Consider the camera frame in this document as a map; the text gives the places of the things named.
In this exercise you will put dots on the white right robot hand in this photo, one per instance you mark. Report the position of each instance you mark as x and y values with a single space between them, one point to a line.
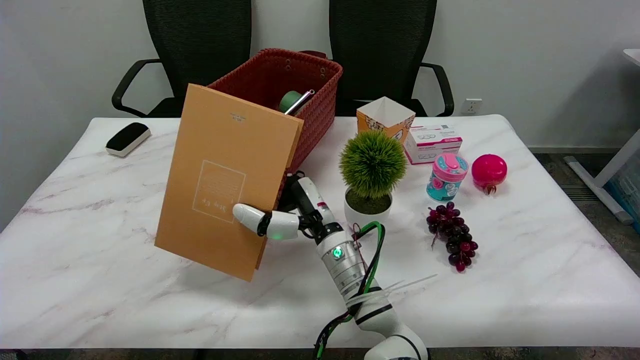
310 200

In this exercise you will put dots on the yellow book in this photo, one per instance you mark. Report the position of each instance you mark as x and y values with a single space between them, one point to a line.
225 175

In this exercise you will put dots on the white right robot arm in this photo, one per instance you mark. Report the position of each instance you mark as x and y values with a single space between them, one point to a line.
350 272

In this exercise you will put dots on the brown woven storage basket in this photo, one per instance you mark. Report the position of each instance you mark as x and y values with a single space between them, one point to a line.
280 70

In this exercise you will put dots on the teal storage box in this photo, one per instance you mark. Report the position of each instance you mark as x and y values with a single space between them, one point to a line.
627 187

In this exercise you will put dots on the green plant in white pot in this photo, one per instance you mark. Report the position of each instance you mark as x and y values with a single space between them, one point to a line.
372 165

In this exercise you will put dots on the green round roll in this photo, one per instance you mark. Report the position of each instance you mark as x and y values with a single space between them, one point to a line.
288 101

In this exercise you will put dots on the metal ladle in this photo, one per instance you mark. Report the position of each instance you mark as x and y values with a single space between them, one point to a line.
302 99

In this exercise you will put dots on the orange paper popcorn box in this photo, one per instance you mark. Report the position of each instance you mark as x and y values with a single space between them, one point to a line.
385 117

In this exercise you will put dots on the white pink carton box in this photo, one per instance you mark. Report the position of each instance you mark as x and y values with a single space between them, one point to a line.
434 142

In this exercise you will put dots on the pink teal lidded cup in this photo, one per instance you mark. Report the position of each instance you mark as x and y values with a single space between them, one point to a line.
447 177

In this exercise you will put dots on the dark red grape bunch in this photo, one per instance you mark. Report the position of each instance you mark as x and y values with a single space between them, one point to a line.
452 235

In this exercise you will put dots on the black mesh office chair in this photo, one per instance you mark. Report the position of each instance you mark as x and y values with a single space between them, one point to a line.
380 50
200 40

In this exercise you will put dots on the pink toy pomegranate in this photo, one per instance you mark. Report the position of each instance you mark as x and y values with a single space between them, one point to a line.
489 171

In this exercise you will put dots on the black white board eraser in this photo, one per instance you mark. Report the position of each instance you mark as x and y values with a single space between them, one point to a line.
127 137

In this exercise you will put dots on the white wall outlet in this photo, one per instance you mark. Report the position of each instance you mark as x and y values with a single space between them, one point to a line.
471 106

